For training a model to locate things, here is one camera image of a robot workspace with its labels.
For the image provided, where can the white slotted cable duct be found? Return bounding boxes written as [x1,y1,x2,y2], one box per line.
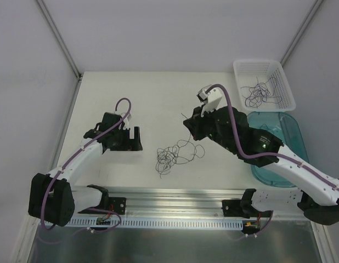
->
[46,218,245,230]

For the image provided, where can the thin dark cable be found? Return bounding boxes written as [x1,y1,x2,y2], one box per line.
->
[242,87,272,110]
[247,83,272,109]
[240,77,284,106]

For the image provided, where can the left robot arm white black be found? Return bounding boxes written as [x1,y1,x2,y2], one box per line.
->
[28,112,143,226]

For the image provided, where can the aluminium mounting rail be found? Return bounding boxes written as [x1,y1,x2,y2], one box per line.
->
[74,171,296,218]

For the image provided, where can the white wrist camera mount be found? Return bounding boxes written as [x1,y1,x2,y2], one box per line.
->
[197,85,222,117]
[114,111,132,130]

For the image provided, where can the bundle of thin cables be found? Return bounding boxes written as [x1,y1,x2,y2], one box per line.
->
[155,112,206,180]

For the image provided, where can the teal transparent plastic tray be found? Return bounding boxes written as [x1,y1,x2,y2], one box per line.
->
[247,112,309,188]

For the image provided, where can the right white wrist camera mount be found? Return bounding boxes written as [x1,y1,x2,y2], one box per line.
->
[197,85,222,117]

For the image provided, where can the left aluminium frame post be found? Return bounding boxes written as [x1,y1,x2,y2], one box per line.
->
[34,0,82,81]

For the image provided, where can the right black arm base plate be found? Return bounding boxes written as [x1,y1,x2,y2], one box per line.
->
[222,199,272,219]

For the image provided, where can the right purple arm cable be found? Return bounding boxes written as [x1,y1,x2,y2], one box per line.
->
[205,84,339,242]

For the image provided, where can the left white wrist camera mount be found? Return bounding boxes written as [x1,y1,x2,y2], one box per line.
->
[114,111,132,130]

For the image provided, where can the white perforated plastic basket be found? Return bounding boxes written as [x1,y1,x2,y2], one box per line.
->
[233,59,296,112]

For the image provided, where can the aluminium frame post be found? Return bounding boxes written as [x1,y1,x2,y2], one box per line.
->
[34,0,82,81]
[280,0,326,67]

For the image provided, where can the right aluminium frame post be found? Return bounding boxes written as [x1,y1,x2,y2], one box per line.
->
[280,0,326,67]

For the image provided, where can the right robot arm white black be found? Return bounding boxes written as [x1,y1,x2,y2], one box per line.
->
[183,107,339,226]

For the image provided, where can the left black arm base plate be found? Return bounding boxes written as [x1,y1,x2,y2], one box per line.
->
[78,197,127,215]

